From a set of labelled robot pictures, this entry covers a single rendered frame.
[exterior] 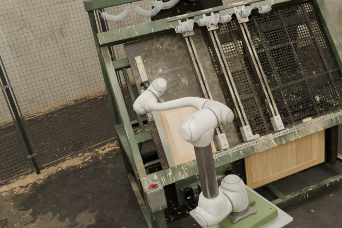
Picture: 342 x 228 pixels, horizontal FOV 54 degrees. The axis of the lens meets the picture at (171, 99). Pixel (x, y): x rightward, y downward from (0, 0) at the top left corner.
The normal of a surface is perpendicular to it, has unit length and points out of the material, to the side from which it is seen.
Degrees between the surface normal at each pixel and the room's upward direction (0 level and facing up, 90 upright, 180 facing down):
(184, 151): 59
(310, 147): 90
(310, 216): 0
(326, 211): 0
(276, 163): 90
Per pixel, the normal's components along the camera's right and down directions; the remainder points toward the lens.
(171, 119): 0.19, -0.20
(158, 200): 0.32, 0.31
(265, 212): -0.23, -0.90
